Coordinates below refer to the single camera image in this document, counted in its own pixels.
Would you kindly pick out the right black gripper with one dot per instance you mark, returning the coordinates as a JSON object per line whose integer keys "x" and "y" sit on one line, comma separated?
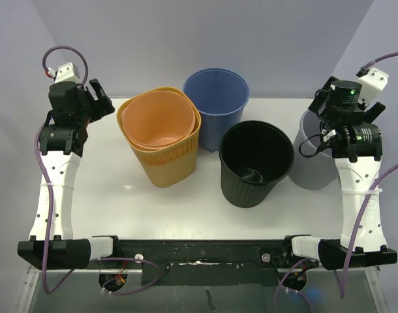
{"x": 374, "y": 111}

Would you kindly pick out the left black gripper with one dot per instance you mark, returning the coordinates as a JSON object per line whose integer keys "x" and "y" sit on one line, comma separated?
{"x": 102, "y": 105}

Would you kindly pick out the orange bucket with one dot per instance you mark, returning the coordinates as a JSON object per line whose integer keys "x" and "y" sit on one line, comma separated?
{"x": 157, "y": 119}

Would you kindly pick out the grey plastic bucket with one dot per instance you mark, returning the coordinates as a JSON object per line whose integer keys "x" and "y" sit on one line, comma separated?
{"x": 316, "y": 172}

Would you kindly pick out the yellow slotted basket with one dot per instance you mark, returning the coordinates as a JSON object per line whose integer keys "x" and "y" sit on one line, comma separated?
{"x": 169, "y": 165}

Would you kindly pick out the black ribbed bucket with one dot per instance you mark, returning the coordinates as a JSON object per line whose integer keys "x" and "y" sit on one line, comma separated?
{"x": 254, "y": 156}

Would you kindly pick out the blue plastic bucket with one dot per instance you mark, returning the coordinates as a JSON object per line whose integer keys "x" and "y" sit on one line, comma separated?
{"x": 220, "y": 96}

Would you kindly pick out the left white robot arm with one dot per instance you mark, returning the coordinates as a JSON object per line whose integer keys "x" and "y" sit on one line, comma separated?
{"x": 60, "y": 143}

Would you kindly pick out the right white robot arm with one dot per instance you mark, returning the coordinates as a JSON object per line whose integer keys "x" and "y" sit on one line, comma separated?
{"x": 346, "y": 128}

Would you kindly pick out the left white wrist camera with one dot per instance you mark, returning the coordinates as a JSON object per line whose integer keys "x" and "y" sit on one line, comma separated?
{"x": 68, "y": 73}

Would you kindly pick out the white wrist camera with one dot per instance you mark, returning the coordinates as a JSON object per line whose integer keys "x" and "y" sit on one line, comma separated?
{"x": 372, "y": 84}
{"x": 68, "y": 73}

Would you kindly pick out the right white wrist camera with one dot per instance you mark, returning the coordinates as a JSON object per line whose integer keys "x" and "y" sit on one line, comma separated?
{"x": 372, "y": 84}

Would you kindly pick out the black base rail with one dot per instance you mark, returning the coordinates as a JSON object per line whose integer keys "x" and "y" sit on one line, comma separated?
{"x": 202, "y": 263}

